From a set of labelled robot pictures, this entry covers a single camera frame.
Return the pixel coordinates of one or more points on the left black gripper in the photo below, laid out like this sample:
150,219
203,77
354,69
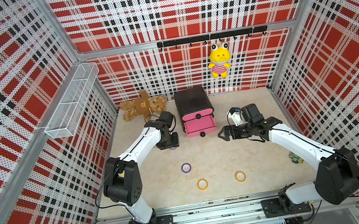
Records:
175,143

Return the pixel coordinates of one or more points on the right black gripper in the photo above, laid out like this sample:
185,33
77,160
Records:
227,132

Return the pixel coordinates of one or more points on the pink drawer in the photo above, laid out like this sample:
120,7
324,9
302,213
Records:
197,115
200,127

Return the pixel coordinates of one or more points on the black drawer cabinet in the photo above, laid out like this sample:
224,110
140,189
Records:
191,100

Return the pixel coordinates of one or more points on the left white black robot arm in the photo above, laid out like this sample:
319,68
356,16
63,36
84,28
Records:
122,183

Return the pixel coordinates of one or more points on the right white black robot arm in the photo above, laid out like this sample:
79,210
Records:
337,172

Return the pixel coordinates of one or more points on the orange tape roll right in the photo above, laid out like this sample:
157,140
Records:
240,176

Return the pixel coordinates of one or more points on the orange tape roll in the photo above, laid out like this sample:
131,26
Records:
202,184
240,176

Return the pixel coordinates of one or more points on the orange tape roll left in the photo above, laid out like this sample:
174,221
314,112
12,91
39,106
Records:
202,184

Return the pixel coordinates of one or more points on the brown teddy bear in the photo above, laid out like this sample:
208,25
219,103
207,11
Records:
144,105

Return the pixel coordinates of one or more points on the small yellow object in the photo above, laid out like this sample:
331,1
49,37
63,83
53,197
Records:
122,173

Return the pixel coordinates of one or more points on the yellow frog plush toy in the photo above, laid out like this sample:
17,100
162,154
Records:
219,60

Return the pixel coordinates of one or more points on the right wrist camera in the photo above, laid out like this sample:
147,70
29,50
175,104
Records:
247,114

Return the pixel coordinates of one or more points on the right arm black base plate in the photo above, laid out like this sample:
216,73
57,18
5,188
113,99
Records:
282,206

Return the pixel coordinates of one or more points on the black hook rail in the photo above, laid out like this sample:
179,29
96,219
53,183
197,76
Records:
203,38

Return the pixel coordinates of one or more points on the white wire mesh basket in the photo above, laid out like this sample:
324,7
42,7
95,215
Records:
67,116

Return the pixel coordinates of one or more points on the aluminium mounting rail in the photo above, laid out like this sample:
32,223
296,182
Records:
237,210

